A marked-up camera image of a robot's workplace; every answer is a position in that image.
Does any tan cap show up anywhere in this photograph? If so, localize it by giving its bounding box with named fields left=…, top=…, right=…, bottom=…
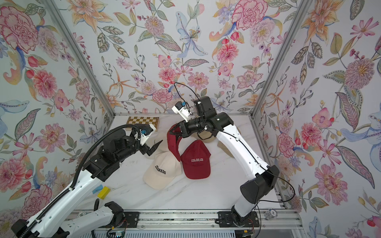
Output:
left=217, top=139, right=234, bottom=158
left=192, top=131, right=216, bottom=143

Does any cream Colorado cap front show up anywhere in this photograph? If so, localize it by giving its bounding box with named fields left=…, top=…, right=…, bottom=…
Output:
left=143, top=151, right=182, bottom=190

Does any red Colorado cap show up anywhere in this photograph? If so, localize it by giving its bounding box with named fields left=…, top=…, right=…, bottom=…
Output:
left=181, top=140, right=211, bottom=180

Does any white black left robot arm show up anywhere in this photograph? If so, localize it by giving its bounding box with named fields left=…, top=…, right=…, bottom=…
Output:
left=12, top=124, right=158, bottom=238

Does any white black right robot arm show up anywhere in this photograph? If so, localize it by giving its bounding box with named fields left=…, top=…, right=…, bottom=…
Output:
left=171, top=96, right=280, bottom=223

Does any wooden chessboard box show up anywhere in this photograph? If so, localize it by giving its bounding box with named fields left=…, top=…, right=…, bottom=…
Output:
left=126, top=116, right=159, bottom=129

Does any blue block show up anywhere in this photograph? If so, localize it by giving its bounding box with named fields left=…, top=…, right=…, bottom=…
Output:
left=92, top=185, right=103, bottom=194

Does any yellow block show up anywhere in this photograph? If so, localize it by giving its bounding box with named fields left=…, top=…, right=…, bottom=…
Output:
left=97, top=186, right=111, bottom=200

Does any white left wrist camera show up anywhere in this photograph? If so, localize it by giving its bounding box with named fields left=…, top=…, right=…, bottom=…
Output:
left=138, top=124, right=156, bottom=146

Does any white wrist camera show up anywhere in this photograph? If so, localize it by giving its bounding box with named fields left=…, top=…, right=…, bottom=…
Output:
left=138, top=124, right=156, bottom=146
left=172, top=101, right=191, bottom=123

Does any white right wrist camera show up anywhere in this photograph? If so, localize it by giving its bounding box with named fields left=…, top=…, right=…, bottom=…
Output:
left=172, top=101, right=191, bottom=123

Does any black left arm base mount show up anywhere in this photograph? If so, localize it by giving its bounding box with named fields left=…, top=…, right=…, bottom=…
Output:
left=100, top=201, right=140, bottom=228

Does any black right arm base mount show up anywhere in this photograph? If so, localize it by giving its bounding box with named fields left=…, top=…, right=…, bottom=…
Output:
left=215, top=211, right=260, bottom=228

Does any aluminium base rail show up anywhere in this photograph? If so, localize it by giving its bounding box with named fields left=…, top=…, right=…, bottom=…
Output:
left=63, top=209, right=303, bottom=231

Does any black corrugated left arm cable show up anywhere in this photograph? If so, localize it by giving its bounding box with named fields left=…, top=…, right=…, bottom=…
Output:
left=17, top=124, right=142, bottom=238

